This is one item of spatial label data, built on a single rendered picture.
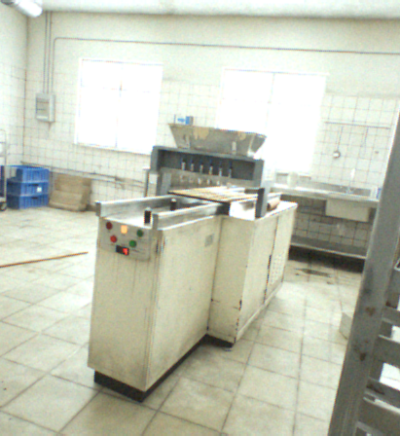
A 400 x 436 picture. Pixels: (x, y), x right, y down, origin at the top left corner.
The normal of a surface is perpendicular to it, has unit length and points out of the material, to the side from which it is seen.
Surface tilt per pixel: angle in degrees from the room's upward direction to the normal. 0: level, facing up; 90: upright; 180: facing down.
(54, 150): 90
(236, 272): 90
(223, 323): 90
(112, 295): 90
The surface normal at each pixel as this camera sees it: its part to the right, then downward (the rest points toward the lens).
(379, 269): -0.54, 0.10
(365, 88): -0.30, 0.15
